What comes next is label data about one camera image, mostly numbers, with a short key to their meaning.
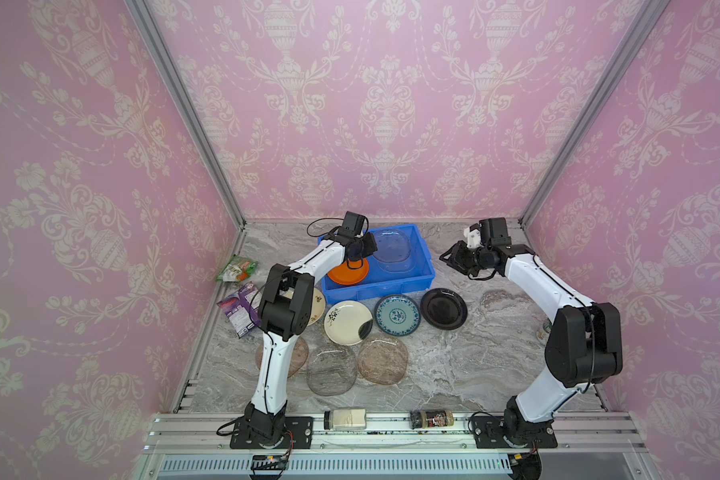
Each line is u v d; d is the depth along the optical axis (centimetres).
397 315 95
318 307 96
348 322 92
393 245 107
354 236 82
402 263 104
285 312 58
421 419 73
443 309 113
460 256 81
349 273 102
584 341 46
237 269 103
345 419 73
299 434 74
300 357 87
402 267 105
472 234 85
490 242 71
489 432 74
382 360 86
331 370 85
